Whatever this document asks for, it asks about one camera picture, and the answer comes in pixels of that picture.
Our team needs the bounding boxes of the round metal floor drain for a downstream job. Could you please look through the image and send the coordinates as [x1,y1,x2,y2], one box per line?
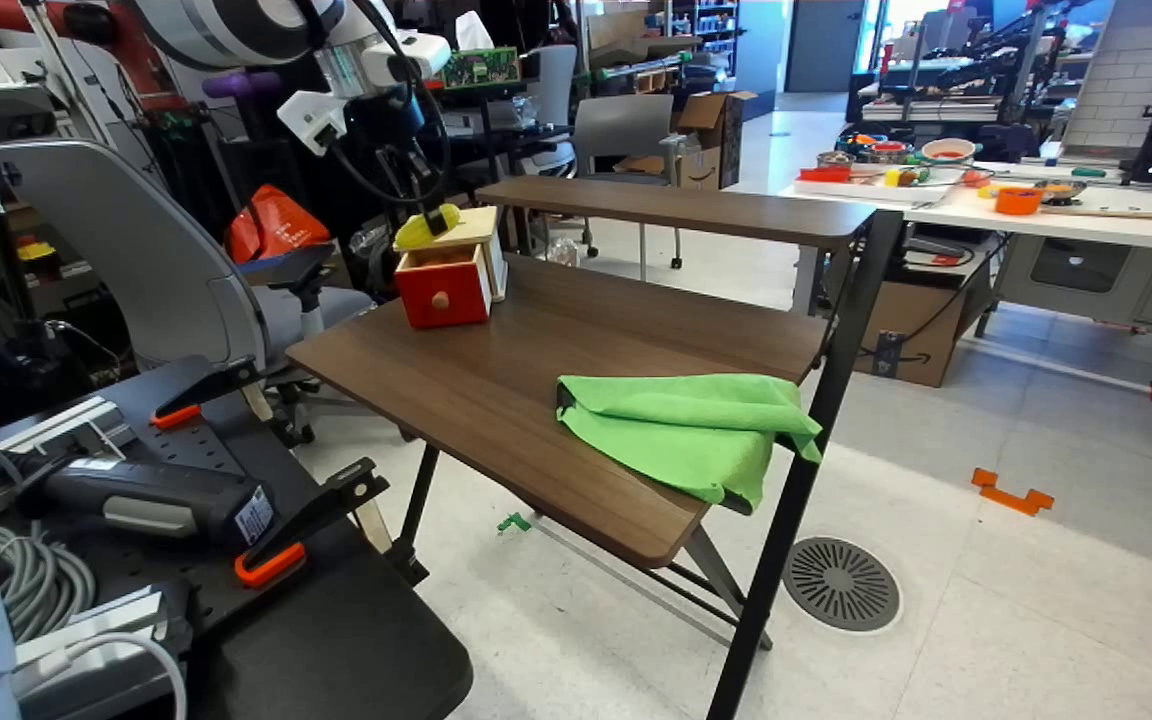
[780,530,902,634]

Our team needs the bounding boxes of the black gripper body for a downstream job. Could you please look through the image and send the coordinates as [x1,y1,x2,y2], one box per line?
[347,78,456,204]

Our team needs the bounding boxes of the grey coiled cable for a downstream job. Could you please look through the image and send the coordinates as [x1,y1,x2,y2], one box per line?
[0,517,100,649]

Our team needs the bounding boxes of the red wooden box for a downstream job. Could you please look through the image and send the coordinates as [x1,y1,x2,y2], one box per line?
[389,204,511,319]

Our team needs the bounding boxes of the orange bowl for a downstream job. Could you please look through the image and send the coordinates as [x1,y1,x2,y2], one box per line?
[990,184,1047,220]

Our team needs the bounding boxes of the black clamp orange handle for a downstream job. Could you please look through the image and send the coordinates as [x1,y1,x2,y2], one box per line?
[226,457,394,590]
[144,357,267,436]

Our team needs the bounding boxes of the grey office chair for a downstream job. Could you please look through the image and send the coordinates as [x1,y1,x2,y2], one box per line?
[0,134,381,448]

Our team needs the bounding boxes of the orange floor bracket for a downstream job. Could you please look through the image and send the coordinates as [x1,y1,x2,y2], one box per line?
[968,465,1058,518]

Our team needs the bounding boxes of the grey rolling chair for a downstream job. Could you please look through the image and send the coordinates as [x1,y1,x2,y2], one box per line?
[566,92,693,271]

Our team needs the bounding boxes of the green circuit board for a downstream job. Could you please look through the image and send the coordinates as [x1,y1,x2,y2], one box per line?
[441,45,523,92]

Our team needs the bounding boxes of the red drawer with knob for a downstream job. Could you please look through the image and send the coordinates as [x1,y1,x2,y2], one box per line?
[393,245,497,331]

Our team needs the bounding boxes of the black mounting platform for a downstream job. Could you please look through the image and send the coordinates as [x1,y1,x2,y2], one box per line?
[91,394,474,720]

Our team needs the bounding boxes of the white work table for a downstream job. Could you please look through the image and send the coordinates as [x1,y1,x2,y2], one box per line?
[774,156,1152,339]

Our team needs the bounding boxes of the orange bag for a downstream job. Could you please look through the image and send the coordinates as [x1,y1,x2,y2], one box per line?
[224,178,335,266]

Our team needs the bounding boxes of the red tray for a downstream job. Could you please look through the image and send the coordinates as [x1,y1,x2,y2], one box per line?
[797,156,858,188]

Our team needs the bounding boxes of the open cardboard box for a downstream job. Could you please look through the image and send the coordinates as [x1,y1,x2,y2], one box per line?
[623,89,748,191]

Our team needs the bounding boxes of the green cloth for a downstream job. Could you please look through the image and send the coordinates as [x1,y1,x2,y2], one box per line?
[552,367,826,518]

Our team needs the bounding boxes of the brown wooden black-frame desk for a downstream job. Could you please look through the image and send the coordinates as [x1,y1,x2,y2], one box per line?
[285,172,909,720]

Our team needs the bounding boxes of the black and grey device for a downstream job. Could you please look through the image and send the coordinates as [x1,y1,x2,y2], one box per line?
[35,457,281,549]

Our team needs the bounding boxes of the cardboard box under table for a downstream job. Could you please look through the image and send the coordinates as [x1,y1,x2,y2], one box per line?
[857,258,1003,391]

